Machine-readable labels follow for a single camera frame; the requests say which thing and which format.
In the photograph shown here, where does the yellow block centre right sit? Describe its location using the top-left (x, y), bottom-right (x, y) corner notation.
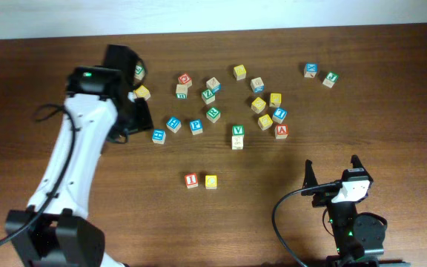
top-left (251, 97), bottom-right (266, 113)

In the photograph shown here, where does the blue X block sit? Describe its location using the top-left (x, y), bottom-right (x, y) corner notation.
top-left (303, 62), bottom-right (318, 78)

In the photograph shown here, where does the green R block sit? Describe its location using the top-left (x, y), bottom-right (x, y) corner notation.
top-left (206, 107), bottom-right (221, 123)

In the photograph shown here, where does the wood block blue front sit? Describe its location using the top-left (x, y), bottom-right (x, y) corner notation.
top-left (251, 77), bottom-right (265, 93)

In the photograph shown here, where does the yellow block upper right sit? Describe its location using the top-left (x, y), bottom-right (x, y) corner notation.
top-left (269, 93), bottom-right (282, 108)

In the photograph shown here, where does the red G block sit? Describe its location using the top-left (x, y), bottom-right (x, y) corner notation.
top-left (178, 73), bottom-right (192, 88)

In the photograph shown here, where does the blue E block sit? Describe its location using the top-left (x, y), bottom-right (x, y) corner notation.
top-left (152, 129), bottom-right (166, 145)

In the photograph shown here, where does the wood block blue side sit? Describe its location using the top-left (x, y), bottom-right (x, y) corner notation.
top-left (206, 77), bottom-right (221, 93)

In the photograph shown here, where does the red A block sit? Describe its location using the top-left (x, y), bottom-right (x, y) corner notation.
top-left (274, 124), bottom-right (289, 139)

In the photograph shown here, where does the green L block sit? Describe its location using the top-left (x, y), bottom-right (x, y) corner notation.
top-left (134, 65), bottom-right (146, 81)

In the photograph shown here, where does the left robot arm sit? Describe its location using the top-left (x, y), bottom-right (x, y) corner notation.
top-left (5, 44), bottom-right (153, 266)

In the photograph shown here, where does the green V block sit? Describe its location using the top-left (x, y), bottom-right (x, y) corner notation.
top-left (231, 125), bottom-right (245, 150)

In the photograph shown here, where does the yellow block lower right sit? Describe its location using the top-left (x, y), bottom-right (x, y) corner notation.
top-left (258, 114), bottom-right (273, 131)

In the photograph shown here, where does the yellow C block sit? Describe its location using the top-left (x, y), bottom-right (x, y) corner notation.
top-left (205, 175), bottom-right (218, 190)

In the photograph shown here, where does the blue T block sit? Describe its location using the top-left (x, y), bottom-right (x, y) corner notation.
top-left (272, 108), bottom-right (288, 124)

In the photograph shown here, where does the green Z block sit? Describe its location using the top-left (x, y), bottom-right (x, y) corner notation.
top-left (202, 89), bottom-right (216, 105)

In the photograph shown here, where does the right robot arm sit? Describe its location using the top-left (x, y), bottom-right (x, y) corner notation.
top-left (301, 155), bottom-right (388, 266)

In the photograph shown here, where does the blue P block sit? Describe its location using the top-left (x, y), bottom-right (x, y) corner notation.
top-left (189, 119), bottom-right (203, 135)

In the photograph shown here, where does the blue F block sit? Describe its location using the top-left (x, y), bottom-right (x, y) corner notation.
top-left (166, 116), bottom-right (182, 133)

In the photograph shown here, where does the yellow block right pair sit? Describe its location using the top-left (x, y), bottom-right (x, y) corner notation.
top-left (134, 85), bottom-right (151, 100)

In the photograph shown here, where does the red I block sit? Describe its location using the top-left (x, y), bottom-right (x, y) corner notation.
top-left (185, 173), bottom-right (199, 188)

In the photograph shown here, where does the green J block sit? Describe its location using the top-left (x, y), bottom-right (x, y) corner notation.
top-left (322, 72), bottom-right (339, 88)

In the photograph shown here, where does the yellow block top centre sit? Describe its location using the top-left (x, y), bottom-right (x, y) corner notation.
top-left (234, 65), bottom-right (247, 81)

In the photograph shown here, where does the wood block green side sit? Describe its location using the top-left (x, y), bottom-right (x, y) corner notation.
top-left (176, 84), bottom-right (188, 99)

